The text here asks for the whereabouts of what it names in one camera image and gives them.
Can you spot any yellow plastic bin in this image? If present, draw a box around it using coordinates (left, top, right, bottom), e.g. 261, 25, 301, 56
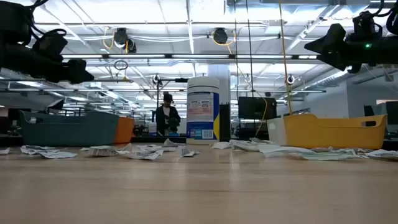
282, 113, 389, 151

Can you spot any white plastic bin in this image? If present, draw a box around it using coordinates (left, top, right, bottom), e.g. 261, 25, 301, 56
266, 116, 289, 146

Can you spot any person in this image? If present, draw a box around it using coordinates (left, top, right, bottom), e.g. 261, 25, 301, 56
154, 92, 182, 137

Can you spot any orange plastic bin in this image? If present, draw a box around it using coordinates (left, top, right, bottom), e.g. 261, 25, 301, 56
113, 116, 136, 145

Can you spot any yellow hanging cable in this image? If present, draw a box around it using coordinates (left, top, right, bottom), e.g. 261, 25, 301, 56
278, 0, 294, 116

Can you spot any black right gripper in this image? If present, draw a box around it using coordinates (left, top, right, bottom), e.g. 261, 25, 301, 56
304, 23, 364, 74

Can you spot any black tower box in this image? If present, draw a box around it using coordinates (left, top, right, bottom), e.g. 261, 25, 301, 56
219, 103, 232, 142

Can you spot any black ceiling cable reel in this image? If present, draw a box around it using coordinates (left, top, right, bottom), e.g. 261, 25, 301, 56
112, 27, 137, 54
212, 27, 229, 45

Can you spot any black hanging cable with coil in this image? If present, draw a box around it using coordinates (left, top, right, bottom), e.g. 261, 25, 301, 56
246, 0, 254, 98

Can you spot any thin yellow cable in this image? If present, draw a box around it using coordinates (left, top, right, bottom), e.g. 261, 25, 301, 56
254, 95, 269, 138

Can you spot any black computer monitor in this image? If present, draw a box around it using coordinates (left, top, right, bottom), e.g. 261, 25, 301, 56
238, 96, 278, 121
385, 100, 398, 126

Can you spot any black tilted monitor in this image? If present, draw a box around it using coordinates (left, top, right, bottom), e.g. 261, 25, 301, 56
45, 98, 65, 111

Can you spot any grey narrow strip packet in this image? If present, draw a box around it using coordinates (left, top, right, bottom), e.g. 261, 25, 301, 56
178, 145, 201, 157

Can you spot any teal plastic bin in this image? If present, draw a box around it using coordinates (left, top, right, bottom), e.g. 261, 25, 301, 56
18, 110, 120, 147

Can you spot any white wipes canister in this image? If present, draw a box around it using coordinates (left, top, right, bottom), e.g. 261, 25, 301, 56
185, 76, 221, 146

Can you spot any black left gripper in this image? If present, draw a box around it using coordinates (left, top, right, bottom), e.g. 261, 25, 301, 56
37, 58, 95, 84

